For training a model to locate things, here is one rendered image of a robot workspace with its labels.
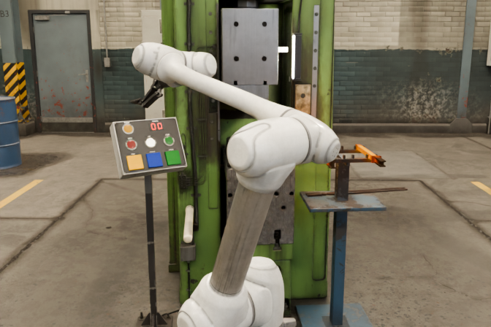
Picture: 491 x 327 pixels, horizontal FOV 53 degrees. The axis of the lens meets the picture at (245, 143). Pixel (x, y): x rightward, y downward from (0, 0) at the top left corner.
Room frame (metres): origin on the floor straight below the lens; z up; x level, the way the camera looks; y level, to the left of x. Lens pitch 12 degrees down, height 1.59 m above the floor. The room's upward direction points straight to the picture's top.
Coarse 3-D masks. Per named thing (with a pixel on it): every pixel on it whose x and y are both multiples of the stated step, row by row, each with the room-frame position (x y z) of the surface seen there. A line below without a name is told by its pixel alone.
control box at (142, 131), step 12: (132, 120) 2.46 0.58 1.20; (144, 120) 2.49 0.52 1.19; (156, 120) 2.52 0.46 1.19; (168, 120) 2.55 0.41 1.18; (120, 132) 2.40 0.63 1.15; (132, 132) 2.43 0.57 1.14; (144, 132) 2.46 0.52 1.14; (156, 132) 2.49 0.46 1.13; (168, 132) 2.51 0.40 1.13; (120, 144) 2.37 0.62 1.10; (144, 144) 2.42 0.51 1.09; (156, 144) 2.45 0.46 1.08; (180, 144) 2.51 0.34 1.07; (120, 156) 2.34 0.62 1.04; (144, 156) 2.39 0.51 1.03; (180, 156) 2.47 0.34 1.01; (120, 168) 2.33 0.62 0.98; (144, 168) 2.36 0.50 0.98; (156, 168) 2.38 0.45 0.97; (168, 168) 2.41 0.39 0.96; (180, 168) 2.46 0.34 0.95
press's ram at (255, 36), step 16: (224, 16) 2.63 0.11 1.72; (240, 16) 2.64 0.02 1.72; (256, 16) 2.65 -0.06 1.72; (272, 16) 2.65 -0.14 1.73; (224, 32) 2.63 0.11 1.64; (240, 32) 2.64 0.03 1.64; (256, 32) 2.65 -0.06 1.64; (272, 32) 2.65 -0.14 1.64; (224, 48) 2.63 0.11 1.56; (240, 48) 2.64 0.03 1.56; (256, 48) 2.65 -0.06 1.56; (272, 48) 2.65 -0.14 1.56; (224, 64) 2.63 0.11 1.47; (240, 64) 2.64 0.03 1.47; (256, 64) 2.65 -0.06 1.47; (272, 64) 2.65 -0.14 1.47; (224, 80) 2.63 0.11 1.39; (240, 80) 2.64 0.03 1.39; (256, 80) 2.65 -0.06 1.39; (272, 80) 2.65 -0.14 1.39
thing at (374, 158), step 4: (360, 148) 2.57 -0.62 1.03; (364, 148) 2.56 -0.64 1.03; (364, 152) 2.51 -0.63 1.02; (368, 152) 2.47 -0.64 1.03; (372, 156) 2.35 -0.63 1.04; (376, 156) 2.35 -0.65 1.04; (380, 156) 2.35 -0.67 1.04; (372, 160) 2.35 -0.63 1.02; (376, 160) 2.34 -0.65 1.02; (380, 160) 2.28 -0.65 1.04; (384, 160) 2.28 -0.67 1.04; (376, 164) 2.31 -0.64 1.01; (380, 164) 2.29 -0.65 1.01
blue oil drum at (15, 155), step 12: (0, 96) 6.55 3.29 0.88; (12, 96) 6.49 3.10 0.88; (0, 108) 6.07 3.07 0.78; (12, 108) 6.23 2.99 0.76; (0, 120) 6.06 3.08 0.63; (12, 120) 6.21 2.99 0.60; (0, 132) 6.05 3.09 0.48; (12, 132) 6.19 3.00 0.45; (0, 144) 6.05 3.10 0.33; (12, 144) 6.17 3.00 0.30; (0, 156) 6.03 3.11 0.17; (12, 156) 6.15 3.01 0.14; (0, 168) 6.03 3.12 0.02
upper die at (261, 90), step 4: (236, 84) 2.69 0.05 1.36; (264, 84) 2.69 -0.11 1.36; (240, 88) 2.64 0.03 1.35; (244, 88) 2.64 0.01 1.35; (248, 88) 2.64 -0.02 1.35; (252, 88) 2.65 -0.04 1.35; (256, 88) 2.65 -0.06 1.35; (260, 88) 2.65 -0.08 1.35; (264, 88) 2.65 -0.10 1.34; (268, 88) 2.65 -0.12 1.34; (248, 92) 2.64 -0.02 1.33; (252, 92) 2.65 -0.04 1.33; (256, 92) 2.65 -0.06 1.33; (260, 92) 2.65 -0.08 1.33; (264, 92) 2.65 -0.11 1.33; (268, 92) 2.65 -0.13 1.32; (260, 96) 2.65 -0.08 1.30; (264, 96) 2.65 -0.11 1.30; (268, 96) 2.65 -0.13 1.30
